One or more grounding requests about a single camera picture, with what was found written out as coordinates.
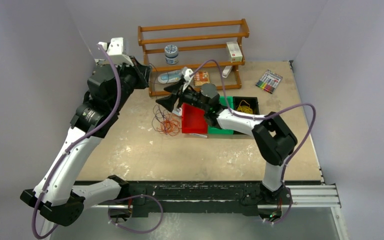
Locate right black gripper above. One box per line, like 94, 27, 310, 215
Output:
156, 79, 209, 114

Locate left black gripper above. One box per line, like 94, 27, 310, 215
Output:
110, 55, 152, 112

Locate red plastic bin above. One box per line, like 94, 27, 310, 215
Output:
181, 103, 208, 134

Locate green plastic bin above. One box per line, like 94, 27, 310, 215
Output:
207, 96, 234, 135

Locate black plastic bin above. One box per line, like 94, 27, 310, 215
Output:
233, 96, 261, 136

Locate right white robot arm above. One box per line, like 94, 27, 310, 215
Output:
156, 80, 298, 204

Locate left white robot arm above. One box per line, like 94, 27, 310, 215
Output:
20, 61, 152, 227

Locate white blue staple remover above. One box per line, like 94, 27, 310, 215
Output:
172, 106, 183, 117

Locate orange spiral notebook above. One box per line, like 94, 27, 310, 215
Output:
193, 71, 210, 87

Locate blue correction tape package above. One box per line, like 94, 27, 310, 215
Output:
157, 70, 183, 84

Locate white red marker pen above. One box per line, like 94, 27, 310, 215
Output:
188, 133, 208, 139

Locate blue white jar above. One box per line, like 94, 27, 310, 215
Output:
164, 44, 179, 65

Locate white stapler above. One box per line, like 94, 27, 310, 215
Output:
222, 65, 233, 79

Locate white red box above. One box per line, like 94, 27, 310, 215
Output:
226, 41, 243, 63

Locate wooden three-tier shelf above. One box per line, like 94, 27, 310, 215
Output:
137, 18, 250, 90

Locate coloured marker set pack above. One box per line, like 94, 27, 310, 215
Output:
255, 69, 283, 94

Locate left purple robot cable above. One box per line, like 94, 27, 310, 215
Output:
30, 43, 165, 240

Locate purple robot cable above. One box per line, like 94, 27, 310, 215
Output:
188, 59, 317, 226
30, 43, 165, 240

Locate orange cable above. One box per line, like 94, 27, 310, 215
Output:
157, 115, 182, 137

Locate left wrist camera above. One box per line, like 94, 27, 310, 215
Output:
98, 37, 134, 66

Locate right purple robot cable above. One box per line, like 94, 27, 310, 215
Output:
188, 59, 317, 226

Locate yellow cables in black bin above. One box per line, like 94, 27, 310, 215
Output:
236, 99, 255, 116

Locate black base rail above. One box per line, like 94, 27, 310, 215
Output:
98, 180, 293, 220

